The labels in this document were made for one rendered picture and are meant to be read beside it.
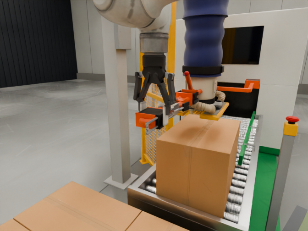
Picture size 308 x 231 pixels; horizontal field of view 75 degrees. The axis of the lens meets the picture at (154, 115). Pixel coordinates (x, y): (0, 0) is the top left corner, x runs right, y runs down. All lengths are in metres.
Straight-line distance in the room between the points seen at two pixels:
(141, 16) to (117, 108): 1.64
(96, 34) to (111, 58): 11.28
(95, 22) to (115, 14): 12.91
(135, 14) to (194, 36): 0.67
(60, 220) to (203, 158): 0.84
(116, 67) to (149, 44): 1.40
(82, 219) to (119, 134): 1.08
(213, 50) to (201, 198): 0.80
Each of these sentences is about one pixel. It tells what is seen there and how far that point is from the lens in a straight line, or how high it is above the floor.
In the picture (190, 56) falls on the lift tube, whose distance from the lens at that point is 1.14.
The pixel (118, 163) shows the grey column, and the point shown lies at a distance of 2.33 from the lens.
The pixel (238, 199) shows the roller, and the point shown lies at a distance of 1.46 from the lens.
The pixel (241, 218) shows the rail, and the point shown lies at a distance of 1.25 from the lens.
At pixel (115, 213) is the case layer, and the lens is 1.29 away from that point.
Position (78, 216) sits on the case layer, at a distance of 1.32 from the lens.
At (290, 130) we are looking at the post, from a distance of 1.50.
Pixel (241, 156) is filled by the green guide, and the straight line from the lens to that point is 1.78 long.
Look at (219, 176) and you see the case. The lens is 1.12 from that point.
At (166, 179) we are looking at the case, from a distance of 1.24.
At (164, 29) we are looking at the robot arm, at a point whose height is 1.48.
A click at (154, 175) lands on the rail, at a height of 0.56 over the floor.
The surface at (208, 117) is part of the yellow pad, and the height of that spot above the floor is 1.10.
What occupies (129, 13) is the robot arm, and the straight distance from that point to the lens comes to 0.49.
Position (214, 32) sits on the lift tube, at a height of 1.52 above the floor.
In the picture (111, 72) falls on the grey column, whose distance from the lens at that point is 2.05.
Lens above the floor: 1.40
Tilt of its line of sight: 16 degrees down
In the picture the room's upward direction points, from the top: straight up
